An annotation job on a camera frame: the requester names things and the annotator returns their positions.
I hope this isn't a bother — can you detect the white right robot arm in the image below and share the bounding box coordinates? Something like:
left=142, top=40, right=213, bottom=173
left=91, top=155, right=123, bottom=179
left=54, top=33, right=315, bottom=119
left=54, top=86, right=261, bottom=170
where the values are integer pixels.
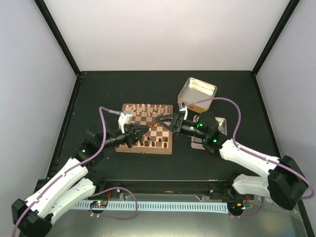
left=156, top=112, right=308, bottom=210

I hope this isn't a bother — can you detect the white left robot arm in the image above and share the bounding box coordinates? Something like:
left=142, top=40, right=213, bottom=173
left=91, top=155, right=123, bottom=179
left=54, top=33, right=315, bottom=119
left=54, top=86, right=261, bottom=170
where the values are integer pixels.
left=11, top=123, right=149, bottom=237

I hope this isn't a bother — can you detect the wooden chess board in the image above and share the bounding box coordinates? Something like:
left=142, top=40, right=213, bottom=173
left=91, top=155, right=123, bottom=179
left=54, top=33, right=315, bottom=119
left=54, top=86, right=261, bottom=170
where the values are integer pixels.
left=116, top=103, right=173, bottom=155

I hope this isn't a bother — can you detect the left controller circuit board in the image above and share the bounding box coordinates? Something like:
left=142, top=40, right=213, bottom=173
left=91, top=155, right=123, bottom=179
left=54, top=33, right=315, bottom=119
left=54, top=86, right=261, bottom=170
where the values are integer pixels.
left=90, top=200, right=108, bottom=208

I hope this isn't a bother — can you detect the controller circuit board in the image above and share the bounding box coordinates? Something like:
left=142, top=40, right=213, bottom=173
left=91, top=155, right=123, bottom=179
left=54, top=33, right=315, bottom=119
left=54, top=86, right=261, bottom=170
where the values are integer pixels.
left=227, top=202, right=246, bottom=210
left=90, top=200, right=108, bottom=208

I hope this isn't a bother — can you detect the right controller circuit board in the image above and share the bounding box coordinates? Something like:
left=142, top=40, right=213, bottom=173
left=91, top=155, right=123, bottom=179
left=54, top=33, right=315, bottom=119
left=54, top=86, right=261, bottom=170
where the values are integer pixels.
left=227, top=202, right=246, bottom=210

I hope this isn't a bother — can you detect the white king piece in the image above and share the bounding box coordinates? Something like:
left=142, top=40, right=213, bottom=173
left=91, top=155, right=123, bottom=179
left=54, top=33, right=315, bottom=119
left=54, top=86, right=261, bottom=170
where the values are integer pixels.
left=141, top=104, right=146, bottom=112

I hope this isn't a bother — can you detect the silver patterned tin lid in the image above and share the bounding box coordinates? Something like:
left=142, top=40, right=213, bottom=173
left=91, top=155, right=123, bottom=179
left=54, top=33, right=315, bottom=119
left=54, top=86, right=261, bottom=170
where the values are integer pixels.
left=191, top=117, right=227, bottom=150

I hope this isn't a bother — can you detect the gold square tin box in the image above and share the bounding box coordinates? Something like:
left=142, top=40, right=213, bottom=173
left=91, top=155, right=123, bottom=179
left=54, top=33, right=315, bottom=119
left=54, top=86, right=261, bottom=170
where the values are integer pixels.
left=178, top=78, right=217, bottom=113

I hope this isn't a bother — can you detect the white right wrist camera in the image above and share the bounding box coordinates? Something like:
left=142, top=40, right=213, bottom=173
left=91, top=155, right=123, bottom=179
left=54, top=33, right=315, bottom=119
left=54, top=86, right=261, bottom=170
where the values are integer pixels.
left=178, top=101, right=188, bottom=120

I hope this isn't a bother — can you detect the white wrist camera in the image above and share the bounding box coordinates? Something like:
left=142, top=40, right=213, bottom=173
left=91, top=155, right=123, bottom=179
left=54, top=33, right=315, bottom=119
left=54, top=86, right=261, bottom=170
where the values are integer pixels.
left=118, top=111, right=133, bottom=133
left=178, top=101, right=188, bottom=120

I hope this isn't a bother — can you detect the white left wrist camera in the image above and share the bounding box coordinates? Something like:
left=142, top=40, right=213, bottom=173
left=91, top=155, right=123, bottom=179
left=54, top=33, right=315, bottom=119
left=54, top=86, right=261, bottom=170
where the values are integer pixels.
left=118, top=111, right=133, bottom=133

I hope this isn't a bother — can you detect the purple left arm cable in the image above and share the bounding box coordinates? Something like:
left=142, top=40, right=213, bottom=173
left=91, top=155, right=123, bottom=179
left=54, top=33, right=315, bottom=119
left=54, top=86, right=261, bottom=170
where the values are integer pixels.
left=11, top=106, right=124, bottom=237

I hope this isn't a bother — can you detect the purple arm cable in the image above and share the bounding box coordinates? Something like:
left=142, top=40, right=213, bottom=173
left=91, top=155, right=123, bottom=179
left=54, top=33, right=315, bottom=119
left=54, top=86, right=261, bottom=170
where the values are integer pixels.
left=187, top=97, right=316, bottom=219
left=11, top=106, right=124, bottom=237

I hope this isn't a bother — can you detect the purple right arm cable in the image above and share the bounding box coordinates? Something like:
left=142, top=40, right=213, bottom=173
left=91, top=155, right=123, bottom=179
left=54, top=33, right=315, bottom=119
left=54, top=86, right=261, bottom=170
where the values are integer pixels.
left=187, top=97, right=316, bottom=219

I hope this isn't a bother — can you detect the white slotted cable duct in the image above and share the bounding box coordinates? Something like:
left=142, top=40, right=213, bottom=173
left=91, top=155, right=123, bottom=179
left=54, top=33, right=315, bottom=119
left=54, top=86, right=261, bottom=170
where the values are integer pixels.
left=72, top=200, right=228, bottom=214

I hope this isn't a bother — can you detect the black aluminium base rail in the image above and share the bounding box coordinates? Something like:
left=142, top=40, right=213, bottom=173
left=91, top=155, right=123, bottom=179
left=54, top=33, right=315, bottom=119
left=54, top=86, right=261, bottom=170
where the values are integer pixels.
left=32, top=179, right=301, bottom=200

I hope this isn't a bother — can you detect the left black frame post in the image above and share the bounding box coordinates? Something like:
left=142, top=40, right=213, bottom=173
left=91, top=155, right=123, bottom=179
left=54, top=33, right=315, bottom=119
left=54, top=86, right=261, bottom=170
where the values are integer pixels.
left=34, top=0, right=80, bottom=76

